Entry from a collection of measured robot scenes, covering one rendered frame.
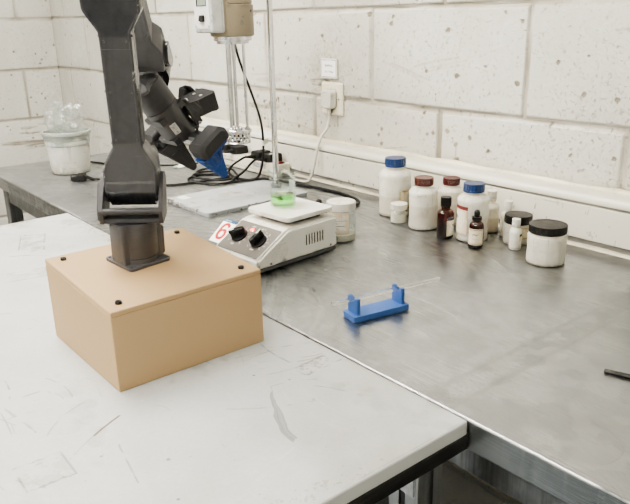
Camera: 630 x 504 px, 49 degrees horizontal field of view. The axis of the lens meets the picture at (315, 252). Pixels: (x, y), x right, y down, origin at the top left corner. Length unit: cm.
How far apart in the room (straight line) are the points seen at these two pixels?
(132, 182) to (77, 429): 33
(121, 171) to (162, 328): 22
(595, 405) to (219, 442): 43
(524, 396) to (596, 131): 69
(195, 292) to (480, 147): 86
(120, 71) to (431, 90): 90
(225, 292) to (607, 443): 49
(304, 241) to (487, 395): 54
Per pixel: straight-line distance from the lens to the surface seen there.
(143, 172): 95
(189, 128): 119
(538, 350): 99
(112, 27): 91
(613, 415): 87
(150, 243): 97
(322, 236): 131
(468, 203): 139
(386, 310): 106
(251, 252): 125
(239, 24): 168
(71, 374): 96
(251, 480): 72
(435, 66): 165
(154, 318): 88
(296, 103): 204
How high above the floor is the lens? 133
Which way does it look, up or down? 19 degrees down
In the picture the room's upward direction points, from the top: 1 degrees counter-clockwise
